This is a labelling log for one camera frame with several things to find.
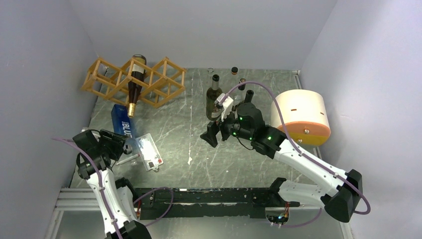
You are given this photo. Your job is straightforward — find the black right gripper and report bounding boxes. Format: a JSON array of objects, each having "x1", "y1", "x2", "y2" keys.
[{"x1": 200, "y1": 106, "x2": 254, "y2": 147}]

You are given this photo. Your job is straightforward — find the blue labelled clear bottle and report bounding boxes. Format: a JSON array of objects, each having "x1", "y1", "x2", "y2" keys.
[{"x1": 111, "y1": 104, "x2": 139, "y2": 154}]

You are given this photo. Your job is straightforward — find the dark bottle silver cap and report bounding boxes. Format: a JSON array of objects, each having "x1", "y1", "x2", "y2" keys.
[{"x1": 206, "y1": 74, "x2": 222, "y2": 120}]

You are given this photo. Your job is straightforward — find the clear whisky bottle black label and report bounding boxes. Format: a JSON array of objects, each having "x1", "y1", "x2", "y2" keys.
[{"x1": 237, "y1": 78, "x2": 246, "y2": 91}]

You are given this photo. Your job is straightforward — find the dark green wine bottle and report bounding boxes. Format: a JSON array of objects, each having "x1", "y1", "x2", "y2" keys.
[{"x1": 243, "y1": 90, "x2": 254, "y2": 103}]

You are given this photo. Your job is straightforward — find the clear round glass bottle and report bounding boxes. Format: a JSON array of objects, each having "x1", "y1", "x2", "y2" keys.
[{"x1": 229, "y1": 67, "x2": 239, "y2": 86}]

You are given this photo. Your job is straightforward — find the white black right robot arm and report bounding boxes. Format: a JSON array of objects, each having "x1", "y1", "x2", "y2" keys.
[{"x1": 200, "y1": 103, "x2": 363, "y2": 223}]

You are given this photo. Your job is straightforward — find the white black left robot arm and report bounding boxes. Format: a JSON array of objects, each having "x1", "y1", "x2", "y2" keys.
[{"x1": 72, "y1": 129, "x2": 151, "y2": 239}]

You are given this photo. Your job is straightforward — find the red wine bottle gold cap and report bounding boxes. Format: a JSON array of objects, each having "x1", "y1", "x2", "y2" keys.
[{"x1": 127, "y1": 54, "x2": 146, "y2": 119}]

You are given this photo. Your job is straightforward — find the wooden wine rack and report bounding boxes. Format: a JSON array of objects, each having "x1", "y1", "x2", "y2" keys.
[{"x1": 81, "y1": 57, "x2": 187, "y2": 108}]

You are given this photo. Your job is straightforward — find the white pink marker pen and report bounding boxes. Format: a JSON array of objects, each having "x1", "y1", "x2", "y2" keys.
[{"x1": 116, "y1": 155, "x2": 138, "y2": 165}]

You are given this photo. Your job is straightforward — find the clear plastic blister package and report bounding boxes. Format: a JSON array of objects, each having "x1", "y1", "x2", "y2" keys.
[{"x1": 136, "y1": 133, "x2": 164, "y2": 172}]

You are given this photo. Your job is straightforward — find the cream orange cylindrical drawer box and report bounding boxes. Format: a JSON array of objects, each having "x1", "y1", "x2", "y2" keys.
[{"x1": 276, "y1": 89, "x2": 331, "y2": 146}]

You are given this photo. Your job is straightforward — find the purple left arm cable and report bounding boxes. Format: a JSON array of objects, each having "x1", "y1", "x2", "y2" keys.
[{"x1": 52, "y1": 137, "x2": 124, "y2": 239}]

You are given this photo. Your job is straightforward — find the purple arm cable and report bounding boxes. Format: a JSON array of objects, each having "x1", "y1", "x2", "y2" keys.
[
  {"x1": 219, "y1": 81, "x2": 371, "y2": 216},
  {"x1": 52, "y1": 137, "x2": 124, "y2": 239}
]

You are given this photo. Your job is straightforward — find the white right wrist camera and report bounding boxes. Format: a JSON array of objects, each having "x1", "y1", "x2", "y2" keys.
[{"x1": 214, "y1": 93, "x2": 234, "y2": 122}]

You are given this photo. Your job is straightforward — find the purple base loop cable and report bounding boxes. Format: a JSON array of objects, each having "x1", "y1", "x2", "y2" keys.
[{"x1": 131, "y1": 186, "x2": 174, "y2": 228}]

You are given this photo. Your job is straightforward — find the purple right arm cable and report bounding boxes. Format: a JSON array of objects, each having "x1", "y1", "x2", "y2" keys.
[{"x1": 219, "y1": 81, "x2": 371, "y2": 216}]

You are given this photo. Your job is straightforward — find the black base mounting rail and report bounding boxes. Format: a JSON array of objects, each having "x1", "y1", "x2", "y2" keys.
[{"x1": 130, "y1": 178, "x2": 300, "y2": 220}]

